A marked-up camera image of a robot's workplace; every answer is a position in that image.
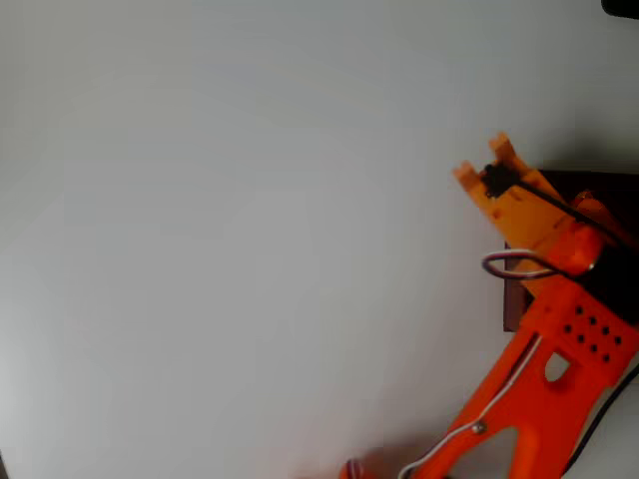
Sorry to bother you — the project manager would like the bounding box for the dark red open box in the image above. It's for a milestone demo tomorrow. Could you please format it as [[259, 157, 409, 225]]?
[[502, 169, 639, 335]]

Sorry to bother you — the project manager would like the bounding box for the black object at corner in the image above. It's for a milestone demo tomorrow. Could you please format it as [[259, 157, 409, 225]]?
[[600, 0, 639, 21]]

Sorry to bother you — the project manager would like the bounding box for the small black camera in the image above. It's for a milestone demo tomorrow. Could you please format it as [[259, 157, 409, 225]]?
[[482, 163, 521, 201]]

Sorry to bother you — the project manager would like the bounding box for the thin black cable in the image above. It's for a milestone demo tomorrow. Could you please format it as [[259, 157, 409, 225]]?
[[562, 362, 639, 476]]

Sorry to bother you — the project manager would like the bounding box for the white servo wire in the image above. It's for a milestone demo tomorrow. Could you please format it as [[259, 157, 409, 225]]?
[[397, 247, 596, 479]]

